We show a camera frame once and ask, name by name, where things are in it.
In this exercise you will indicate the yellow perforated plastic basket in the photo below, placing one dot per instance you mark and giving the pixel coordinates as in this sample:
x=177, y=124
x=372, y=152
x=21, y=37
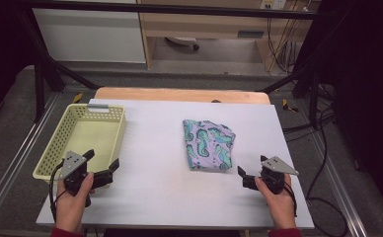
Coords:
x=91, y=135

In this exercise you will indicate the white cabinet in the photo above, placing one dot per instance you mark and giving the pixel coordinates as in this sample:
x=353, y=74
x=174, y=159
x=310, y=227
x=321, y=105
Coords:
x=91, y=36

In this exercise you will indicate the black curtain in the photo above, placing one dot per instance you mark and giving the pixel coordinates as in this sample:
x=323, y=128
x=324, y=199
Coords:
x=364, y=82

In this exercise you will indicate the light wooden desk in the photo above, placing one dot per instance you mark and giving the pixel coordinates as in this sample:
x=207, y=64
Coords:
x=206, y=28

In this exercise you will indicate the office chair base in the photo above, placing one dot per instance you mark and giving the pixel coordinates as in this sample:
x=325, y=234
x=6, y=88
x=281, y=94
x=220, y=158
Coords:
x=184, y=41

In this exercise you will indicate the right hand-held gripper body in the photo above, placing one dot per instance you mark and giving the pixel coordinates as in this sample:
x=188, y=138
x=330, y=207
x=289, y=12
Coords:
x=273, y=177

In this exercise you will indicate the person's right hand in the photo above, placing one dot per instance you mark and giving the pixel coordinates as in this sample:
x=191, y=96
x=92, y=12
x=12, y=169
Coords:
x=280, y=207

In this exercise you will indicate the person's left hand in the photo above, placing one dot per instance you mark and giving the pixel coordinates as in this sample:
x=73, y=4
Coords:
x=69, y=207

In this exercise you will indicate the wooden table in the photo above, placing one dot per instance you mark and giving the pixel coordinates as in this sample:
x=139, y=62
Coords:
x=179, y=94

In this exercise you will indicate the black metal frame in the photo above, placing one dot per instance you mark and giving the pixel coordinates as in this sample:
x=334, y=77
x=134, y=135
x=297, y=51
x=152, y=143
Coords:
x=166, y=9

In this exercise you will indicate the aluminium floor rail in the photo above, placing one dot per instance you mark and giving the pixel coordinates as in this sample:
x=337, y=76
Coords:
x=18, y=154
x=336, y=177

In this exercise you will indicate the white power strip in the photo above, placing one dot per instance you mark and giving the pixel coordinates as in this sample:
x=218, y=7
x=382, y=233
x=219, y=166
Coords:
x=273, y=4

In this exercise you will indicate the yellow black clamp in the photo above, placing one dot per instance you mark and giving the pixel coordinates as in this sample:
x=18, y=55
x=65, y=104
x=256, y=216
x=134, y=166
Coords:
x=78, y=97
x=289, y=106

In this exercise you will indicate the purple seahorse print cloth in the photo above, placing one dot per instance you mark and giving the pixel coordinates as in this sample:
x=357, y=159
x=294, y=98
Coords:
x=209, y=144

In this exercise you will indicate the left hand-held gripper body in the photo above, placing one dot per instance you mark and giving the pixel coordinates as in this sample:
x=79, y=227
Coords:
x=74, y=176

